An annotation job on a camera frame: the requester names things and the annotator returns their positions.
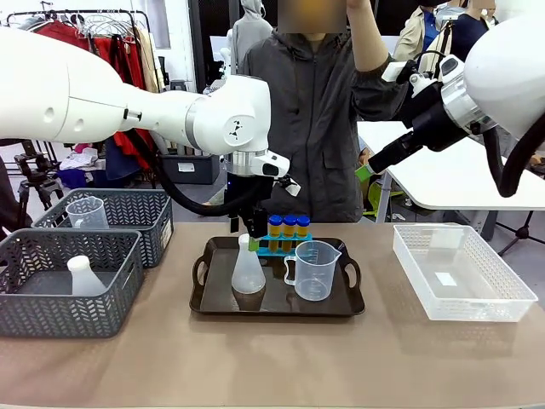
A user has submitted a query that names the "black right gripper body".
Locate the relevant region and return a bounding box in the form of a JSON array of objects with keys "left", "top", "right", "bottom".
[{"left": 393, "top": 80, "right": 468, "bottom": 163}]

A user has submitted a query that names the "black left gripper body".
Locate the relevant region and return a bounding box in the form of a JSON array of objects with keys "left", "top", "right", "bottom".
[{"left": 225, "top": 172, "right": 273, "bottom": 222}]

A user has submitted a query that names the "white plastic conical flask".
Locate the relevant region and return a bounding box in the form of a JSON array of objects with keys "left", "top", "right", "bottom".
[
  {"left": 231, "top": 233, "right": 267, "bottom": 295},
  {"left": 66, "top": 255, "right": 107, "bottom": 297}
]

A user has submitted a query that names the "clear plastic measuring cup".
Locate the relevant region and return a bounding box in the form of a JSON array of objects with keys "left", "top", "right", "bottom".
[
  {"left": 66, "top": 196, "right": 111, "bottom": 230},
  {"left": 284, "top": 240, "right": 343, "bottom": 302}
]

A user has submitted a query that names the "person's left forearm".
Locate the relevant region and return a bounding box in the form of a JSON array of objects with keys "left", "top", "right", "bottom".
[{"left": 347, "top": 3, "right": 391, "bottom": 72}]

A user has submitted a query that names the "green chair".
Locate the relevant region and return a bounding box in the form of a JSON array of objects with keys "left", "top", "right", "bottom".
[{"left": 368, "top": 181, "right": 404, "bottom": 216}]

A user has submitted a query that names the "blue test tube rack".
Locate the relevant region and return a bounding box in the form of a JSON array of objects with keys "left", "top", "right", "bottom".
[{"left": 255, "top": 232, "right": 314, "bottom": 256}]

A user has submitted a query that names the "dark grey storage bin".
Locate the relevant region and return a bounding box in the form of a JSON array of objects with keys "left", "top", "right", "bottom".
[{"left": 161, "top": 153, "right": 221, "bottom": 185}]

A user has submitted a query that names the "white background table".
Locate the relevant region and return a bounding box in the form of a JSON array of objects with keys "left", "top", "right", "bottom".
[{"left": 356, "top": 120, "right": 545, "bottom": 212}]

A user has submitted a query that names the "person in grey jacket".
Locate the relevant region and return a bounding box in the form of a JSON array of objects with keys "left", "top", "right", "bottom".
[{"left": 238, "top": 0, "right": 410, "bottom": 223}]

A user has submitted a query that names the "black plastic tray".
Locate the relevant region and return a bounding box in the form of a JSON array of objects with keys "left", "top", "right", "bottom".
[{"left": 189, "top": 236, "right": 366, "bottom": 317}]

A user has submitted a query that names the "small grey plastic basket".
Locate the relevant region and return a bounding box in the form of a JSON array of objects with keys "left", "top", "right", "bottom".
[{"left": 32, "top": 188, "right": 175, "bottom": 269}]

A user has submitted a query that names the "person in beige coat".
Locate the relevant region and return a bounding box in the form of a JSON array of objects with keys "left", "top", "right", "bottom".
[{"left": 393, "top": 0, "right": 444, "bottom": 63}]

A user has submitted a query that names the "person in navy top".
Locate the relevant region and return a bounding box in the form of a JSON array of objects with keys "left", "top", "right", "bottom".
[{"left": 450, "top": 0, "right": 497, "bottom": 63}]

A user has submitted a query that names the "beige garment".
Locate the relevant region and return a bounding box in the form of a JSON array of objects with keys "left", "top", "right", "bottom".
[{"left": 135, "top": 27, "right": 162, "bottom": 93}]

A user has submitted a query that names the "white patterned cloth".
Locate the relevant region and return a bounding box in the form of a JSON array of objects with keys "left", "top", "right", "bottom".
[{"left": 63, "top": 147, "right": 106, "bottom": 171}]

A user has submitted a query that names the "red garment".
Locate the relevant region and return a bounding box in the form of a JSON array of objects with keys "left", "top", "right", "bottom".
[{"left": 33, "top": 20, "right": 155, "bottom": 171}]

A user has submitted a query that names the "blue cloth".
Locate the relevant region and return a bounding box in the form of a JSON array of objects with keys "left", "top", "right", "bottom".
[{"left": 57, "top": 168, "right": 89, "bottom": 189}]

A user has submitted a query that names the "white perforated plastic basket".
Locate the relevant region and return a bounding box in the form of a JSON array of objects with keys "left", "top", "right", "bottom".
[{"left": 392, "top": 223, "right": 540, "bottom": 323}]

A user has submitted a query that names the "black clothes rack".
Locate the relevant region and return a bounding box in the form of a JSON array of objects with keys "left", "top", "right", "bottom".
[{"left": 6, "top": 8, "right": 158, "bottom": 188}]

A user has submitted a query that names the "large grey plastic basket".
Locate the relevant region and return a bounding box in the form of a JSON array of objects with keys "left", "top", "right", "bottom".
[{"left": 0, "top": 228, "right": 144, "bottom": 340}]

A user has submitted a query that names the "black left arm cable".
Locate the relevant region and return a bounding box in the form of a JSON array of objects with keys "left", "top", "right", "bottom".
[{"left": 152, "top": 153, "right": 261, "bottom": 217}]

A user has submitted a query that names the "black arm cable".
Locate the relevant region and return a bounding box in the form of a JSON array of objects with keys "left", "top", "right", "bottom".
[
  {"left": 483, "top": 114, "right": 545, "bottom": 198},
  {"left": 152, "top": 153, "right": 261, "bottom": 217}
]

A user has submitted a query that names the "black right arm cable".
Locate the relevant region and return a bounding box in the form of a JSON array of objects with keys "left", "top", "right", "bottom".
[{"left": 483, "top": 114, "right": 545, "bottom": 198}]

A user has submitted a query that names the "black camera tripod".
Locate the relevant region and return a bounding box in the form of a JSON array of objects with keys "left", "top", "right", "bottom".
[{"left": 14, "top": 151, "right": 65, "bottom": 213}]

